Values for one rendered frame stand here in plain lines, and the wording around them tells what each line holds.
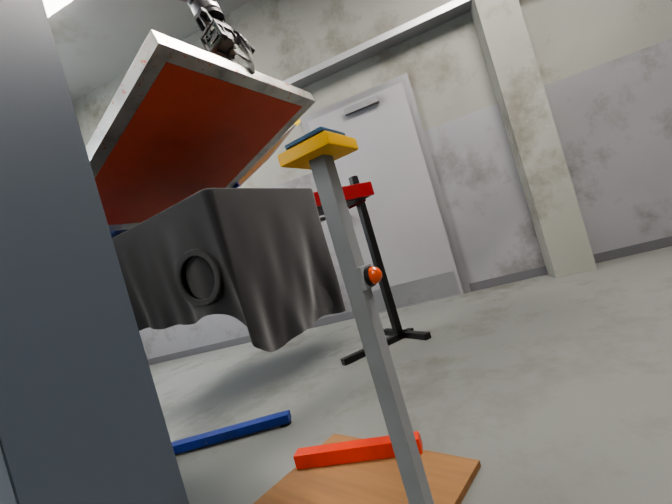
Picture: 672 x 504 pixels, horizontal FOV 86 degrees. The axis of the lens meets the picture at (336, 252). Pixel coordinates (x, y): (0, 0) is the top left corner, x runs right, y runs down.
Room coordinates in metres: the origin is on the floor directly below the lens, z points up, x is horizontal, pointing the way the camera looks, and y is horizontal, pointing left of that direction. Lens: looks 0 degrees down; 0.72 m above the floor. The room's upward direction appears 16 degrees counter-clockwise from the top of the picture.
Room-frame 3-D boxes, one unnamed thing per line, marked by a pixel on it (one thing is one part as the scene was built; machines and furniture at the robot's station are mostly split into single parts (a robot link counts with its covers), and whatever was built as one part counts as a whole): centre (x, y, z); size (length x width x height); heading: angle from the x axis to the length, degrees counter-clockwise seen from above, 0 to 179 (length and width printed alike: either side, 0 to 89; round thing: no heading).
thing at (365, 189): (2.41, 0.03, 1.06); 0.61 x 0.46 x 0.12; 118
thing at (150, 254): (1.00, 0.44, 0.77); 0.46 x 0.09 x 0.36; 58
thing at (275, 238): (1.03, 0.14, 0.74); 0.45 x 0.03 x 0.43; 148
